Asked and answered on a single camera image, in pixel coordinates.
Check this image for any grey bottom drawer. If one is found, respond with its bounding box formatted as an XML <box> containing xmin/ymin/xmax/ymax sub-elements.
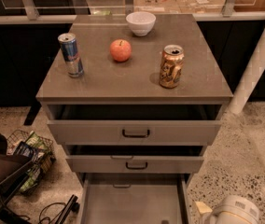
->
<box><xmin>77</xmin><ymin>174</ymin><xmax>192</xmax><ymax>224</ymax></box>

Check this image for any grey drawer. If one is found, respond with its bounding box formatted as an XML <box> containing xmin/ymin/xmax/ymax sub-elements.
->
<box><xmin>77</xmin><ymin>174</ymin><xmax>192</xmax><ymax>224</ymax></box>
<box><xmin>49</xmin><ymin>105</ymin><xmax>220</xmax><ymax>146</ymax></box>
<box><xmin>66</xmin><ymin>146</ymin><xmax>203</xmax><ymax>174</ymax></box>

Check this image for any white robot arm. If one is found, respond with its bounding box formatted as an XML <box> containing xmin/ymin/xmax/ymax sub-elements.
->
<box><xmin>196</xmin><ymin>195</ymin><xmax>259</xmax><ymax>224</ymax></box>

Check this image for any grey drawer cabinet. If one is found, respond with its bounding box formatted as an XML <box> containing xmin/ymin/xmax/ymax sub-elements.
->
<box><xmin>35</xmin><ymin>13</ymin><xmax>234</xmax><ymax>185</ymax></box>

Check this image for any grey top drawer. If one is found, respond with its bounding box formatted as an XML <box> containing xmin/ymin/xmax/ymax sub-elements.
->
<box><xmin>49</xmin><ymin>105</ymin><xmax>220</xmax><ymax>146</ymax></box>

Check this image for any grey middle drawer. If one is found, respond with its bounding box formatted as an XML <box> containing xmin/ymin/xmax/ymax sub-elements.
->
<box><xmin>66</xmin><ymin>146</ymin><xmax>203</xmax><ymax>174</ymax></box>

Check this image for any red apple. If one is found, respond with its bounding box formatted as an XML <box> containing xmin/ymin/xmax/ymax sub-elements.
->
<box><xmin>109</xmin><ymin>39</ymin><xmax>132</xmax><ymax>62</ymax></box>

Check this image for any gold soda can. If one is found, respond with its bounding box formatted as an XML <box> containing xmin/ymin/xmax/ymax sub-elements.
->
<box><xmin>160</xmin><ymin>44</ymin><xmax>184</xmax><ymax>89</ymax></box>

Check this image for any white ceramic bowl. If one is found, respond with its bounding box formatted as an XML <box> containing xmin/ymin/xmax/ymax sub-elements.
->
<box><xmin>126</xmin><ymin>11</ymin><xmax>156</xmax><ymax>36</ymax></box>

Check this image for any blue silver energy drink can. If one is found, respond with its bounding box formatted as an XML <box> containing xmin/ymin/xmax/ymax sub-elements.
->
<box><xmin>58</xmin><ymin>33</ymin><xmax>84</xmax><ymax>77</ymax></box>

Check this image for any green snack bag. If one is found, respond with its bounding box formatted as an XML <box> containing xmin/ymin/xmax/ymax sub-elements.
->
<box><xmin>20</xmin><ymin>132</ymin><xmax>55</xmax><ymax>194</ymax></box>

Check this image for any cardboard box left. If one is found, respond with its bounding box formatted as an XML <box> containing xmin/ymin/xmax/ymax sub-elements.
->
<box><xmin>133</xmin><ymin>0</ymin><xmax>181</xmax><ymax>14</ymax></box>

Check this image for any black bar tool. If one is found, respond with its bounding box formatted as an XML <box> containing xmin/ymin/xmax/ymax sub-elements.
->
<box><xmin>55</xmin><ymin>195</ymin><xmax>79</xmax><ymax>224</ymax></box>

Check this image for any dark blue snack bag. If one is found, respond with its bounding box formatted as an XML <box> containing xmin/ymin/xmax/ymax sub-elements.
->
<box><xmin>13</xmin><ymin>141</ymin><xmax>39</xmax><ymax>161</ymax></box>

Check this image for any black wire basket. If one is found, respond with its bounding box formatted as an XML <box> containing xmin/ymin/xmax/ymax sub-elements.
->
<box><xmin>7</xmin><ymin>130</ymin><xmax>56</xmax><ymax>195</ymax></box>

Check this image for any black cable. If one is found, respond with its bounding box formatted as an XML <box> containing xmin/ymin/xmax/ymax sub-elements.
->
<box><xmin>37</xmin><ymin>202</ymin><xmax>67</xmax><ymax>224</ymax></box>

